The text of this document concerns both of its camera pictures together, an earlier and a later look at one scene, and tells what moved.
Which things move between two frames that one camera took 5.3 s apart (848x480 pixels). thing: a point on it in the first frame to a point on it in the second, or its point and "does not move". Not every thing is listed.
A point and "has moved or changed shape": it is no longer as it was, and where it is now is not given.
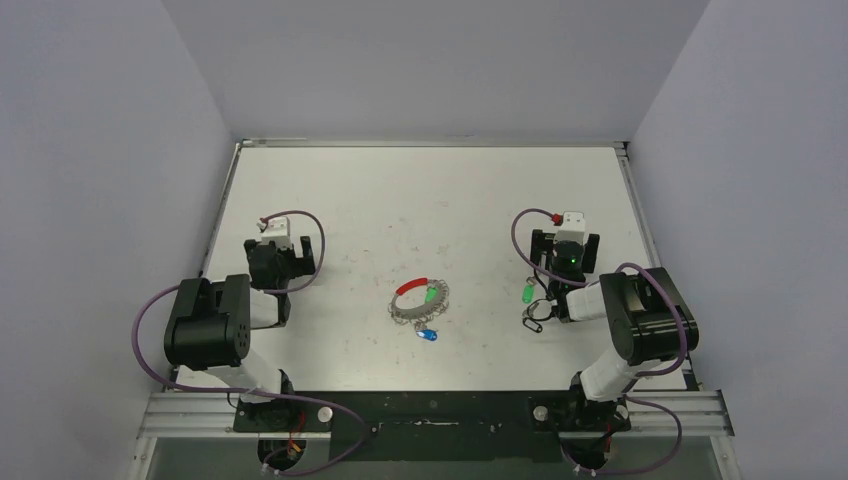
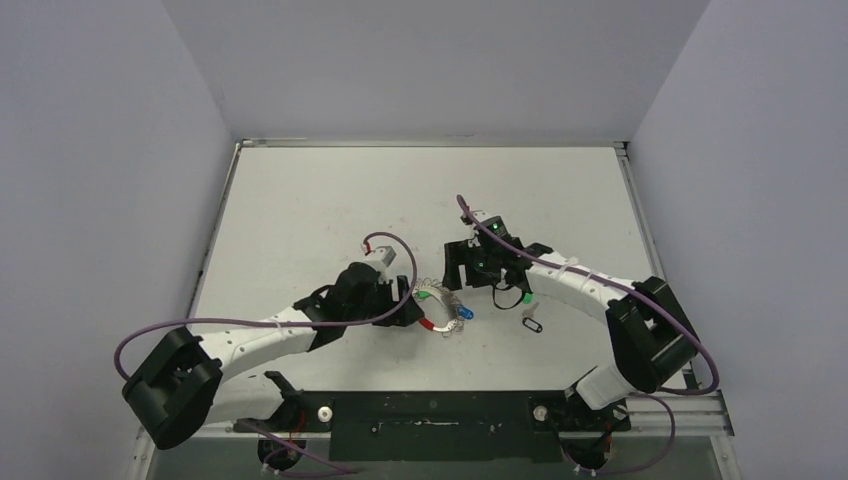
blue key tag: [426, 334] to [465, 312]
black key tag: [532, 325] does not move
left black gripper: [300, 266] to [408, 314]
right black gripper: [566, 250] to [457, 263]
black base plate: [432, 425] does not move
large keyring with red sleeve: [424, 314] has moved or changed shape
